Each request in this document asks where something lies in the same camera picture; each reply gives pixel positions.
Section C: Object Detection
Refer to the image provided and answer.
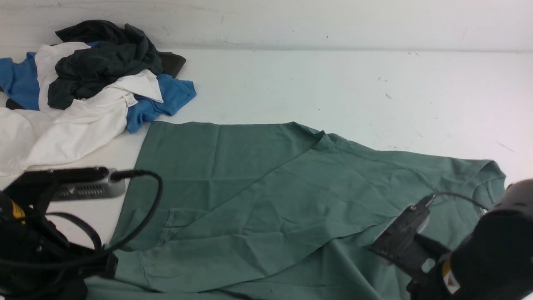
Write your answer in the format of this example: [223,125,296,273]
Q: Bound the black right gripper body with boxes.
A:
[408,211,533,300]

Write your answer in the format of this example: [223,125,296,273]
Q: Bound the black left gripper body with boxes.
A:
[1,193,118,300]

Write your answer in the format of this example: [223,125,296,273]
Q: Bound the green long sleeve shirt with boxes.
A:
[86,122,506,300]

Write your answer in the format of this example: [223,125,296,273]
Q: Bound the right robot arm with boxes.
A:
[407,179,533,300]

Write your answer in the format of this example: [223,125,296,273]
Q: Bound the white shirt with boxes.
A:
[0,42,163,176]

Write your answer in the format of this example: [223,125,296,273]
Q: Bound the blue shirt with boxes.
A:
[23,42,196,138]

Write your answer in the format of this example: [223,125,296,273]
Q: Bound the dark grey shirt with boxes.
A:
[5,20,187,111]

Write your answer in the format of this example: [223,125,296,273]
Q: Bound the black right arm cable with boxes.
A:
[429,192,490,211]

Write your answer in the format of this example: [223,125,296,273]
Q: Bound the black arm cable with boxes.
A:
[429,192,490,211]
[0,170,164,267]

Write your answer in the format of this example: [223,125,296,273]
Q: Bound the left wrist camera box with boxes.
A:
[3,167,126,205]

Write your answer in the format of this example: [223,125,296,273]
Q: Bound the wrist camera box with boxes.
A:
[369,194,451,283]
[3,167,126,205]

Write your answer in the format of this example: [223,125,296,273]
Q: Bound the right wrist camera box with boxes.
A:
[369,194,451,283]

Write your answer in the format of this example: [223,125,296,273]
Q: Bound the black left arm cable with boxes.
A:
[0,170,164,267]

